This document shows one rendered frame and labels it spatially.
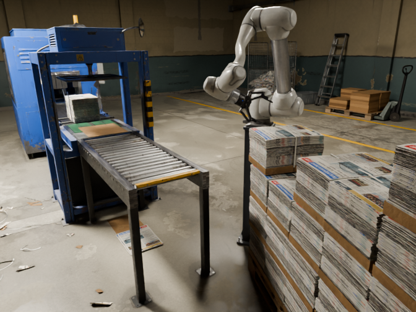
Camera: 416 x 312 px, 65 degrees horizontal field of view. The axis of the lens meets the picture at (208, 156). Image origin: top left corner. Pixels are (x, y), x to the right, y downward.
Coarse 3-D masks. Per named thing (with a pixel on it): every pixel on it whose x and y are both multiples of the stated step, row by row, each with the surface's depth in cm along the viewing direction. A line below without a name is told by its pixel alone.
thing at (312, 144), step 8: (288, 128) 211; (296, 128) 211; (304, 128) 210; (304, 136) 193; (312, 136) 194; (320, 136) 195; (304, 144) 194; (312, 144) 196; (320, 144) 197; (304, 152) 196; (312, 152) 198; (320, 152) 199
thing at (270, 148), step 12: (252, 132) 209; (264, 132) 201; (276, 132) 201; (252, 144) 213; (264, 144) 190; (276, 144) 190; (288, 144) 192; (252, 156) 215; (264, 156) 195; (276, 156) 193; (288, 156) 195
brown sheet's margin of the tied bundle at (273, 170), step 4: (252, 160) 214; (256, 164) 207; (260, 168) 202; (264, 168) 195; (268, 168) 194; (272, 168) 194; (276, 168) 195; (280, 168) 196; (284, 168) 196; (288, 168) 197; (264, 172) 195; (268, 172) 195; (272, 172) 195; (276, 172) 196; (280, 172) 197; (284, 172) 197; (288, 172) 198
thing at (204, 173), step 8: (144, 136) 300; (152, 144) 275; (168, 152) 252; (184, 160) 234; (200, 168) 218; (192, 176) 225; (200, 176) 215; (208, 176) 215; (200, 184) 217; (208, 184) 216
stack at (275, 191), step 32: (256, 192) 211; (288, 192) 173; (256, 224) 217; (288, 224) 169; (256, 256) 223; (288, 256) 171; (320, 256) 142; (288, 288) 175; (320, 288) 143; (352, 288) 121
